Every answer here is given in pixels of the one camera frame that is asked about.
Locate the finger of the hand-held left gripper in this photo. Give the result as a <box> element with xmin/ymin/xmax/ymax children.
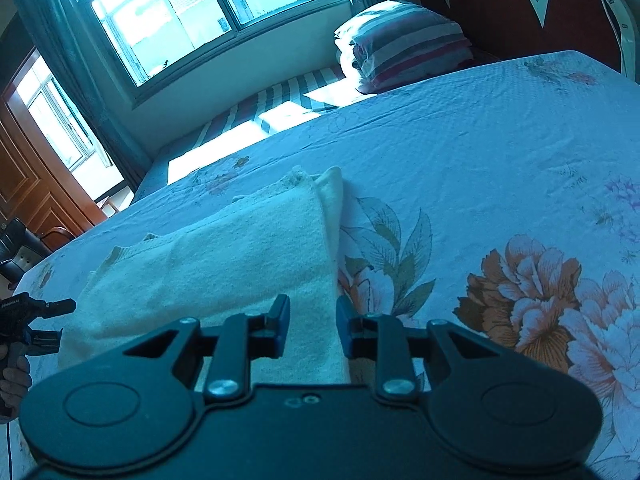
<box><xmin>30</xmin><ymin>299</ymin><xmax>77</xmax><ymax>318</ymax></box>
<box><xmin>24</xmin><ymin>329</ymin><xmax>62</xmax><ymax>356</ymax></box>

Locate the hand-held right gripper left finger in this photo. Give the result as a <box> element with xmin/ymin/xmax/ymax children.
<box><xmin>122</xmin><ymin>294</ymin><xmax>292</xmax><ymax>403</ymax></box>

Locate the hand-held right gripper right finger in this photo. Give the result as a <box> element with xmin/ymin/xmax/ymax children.
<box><xmin>335</xmin><ymin>294</ymin><xmax>506</xmax><ymax>403</ymax></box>

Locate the cream knit sweater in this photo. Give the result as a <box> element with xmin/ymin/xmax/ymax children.
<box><xmin>57</xmin><ymin>166</ymin><xmax>351</xmax><ymax>393</ymax></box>

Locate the person's left hand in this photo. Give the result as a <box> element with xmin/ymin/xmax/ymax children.
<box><xmin>0</xmin><ymin>366</ymin><xmax>32</xmax><ymax>413</ymax></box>

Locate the black office chair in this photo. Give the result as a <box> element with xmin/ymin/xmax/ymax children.
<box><xmin>0</xmin><ymin>217</ymin><xmax>76</xmax><ymax>281</ymax></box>

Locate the brown wooden door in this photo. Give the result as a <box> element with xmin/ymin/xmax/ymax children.
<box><xmin>0</xmin><ymin>95</ymin><xmax>108</xmax><ymax>256</ymax></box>

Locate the small sliding window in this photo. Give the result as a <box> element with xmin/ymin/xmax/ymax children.
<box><xmin>15</xmin><ymin>52</ymin><xmax>126</xmax><ymax>201</ymax></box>

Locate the striped bed sheet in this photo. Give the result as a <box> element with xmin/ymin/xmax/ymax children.
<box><xmin>132</xmin><ymin>66</ymin><xmax>351</xmax><ymax>203</ymax></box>

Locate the striped pillow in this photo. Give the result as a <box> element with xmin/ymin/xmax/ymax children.
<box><xmin>334</xmin><ymin>0</ymin><xmax>476</xmax><ymax>95</ymax></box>

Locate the large sliding window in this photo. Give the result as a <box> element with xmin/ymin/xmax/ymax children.
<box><xmin>60</xmin><ymin>0</ymin><xmax>351</xmax><ymax>88</ymax></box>

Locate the red and white headboard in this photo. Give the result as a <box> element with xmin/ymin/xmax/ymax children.
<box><xmin>412</xmin><ymin>0</ymin><xmax>640</xmax><ymax>81</ymax></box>

